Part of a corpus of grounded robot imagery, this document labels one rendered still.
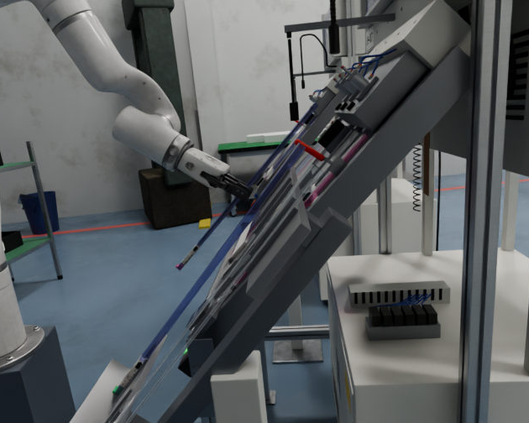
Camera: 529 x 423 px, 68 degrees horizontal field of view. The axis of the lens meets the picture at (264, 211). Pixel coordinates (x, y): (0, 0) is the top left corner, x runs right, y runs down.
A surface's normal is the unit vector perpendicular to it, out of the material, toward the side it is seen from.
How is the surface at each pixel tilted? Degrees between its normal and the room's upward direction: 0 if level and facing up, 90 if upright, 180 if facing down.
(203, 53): 90
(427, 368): 0
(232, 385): 90
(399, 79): 90
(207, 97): 90
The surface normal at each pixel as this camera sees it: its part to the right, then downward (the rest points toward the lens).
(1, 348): 0.72, 0.11
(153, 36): 0.40, 0.17
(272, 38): 0.11, 0.23
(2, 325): 0.87, 0.04
